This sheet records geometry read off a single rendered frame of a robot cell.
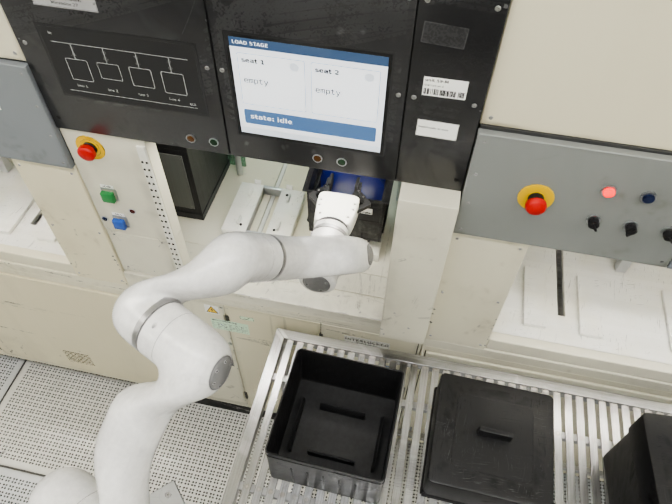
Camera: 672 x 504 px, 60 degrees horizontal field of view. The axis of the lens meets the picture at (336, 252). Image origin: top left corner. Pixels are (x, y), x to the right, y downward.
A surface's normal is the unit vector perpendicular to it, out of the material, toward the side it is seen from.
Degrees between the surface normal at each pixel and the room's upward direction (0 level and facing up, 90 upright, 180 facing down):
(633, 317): 0
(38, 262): 90
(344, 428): 0
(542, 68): 90
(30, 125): 90
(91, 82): 90
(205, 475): 0
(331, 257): 39
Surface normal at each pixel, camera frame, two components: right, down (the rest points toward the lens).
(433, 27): -0.21, 0.77
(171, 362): -0.46, 0.04
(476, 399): 0.01, -0.62
